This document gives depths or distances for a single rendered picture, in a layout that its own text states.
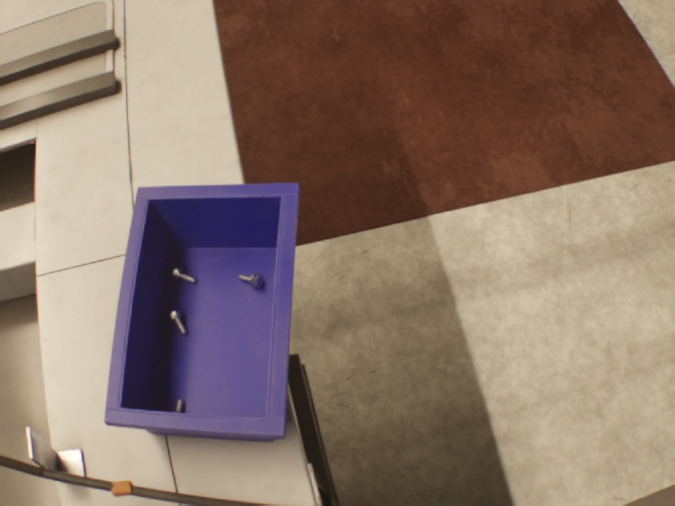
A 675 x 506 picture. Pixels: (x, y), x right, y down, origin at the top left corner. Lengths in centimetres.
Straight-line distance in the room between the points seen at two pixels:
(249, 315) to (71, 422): 21
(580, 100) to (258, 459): 153
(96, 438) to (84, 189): 29
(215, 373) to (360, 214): 110
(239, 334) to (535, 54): 153
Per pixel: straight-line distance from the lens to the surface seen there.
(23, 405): 90
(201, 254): 84
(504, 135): 199
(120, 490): 72
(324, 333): 171
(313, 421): 119
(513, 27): 225
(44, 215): 92
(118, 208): 89
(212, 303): 81
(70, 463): 78
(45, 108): 101
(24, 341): 93
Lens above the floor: 154
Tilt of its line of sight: 59 degrees down
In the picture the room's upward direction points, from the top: 5 degrees counter-clockwise
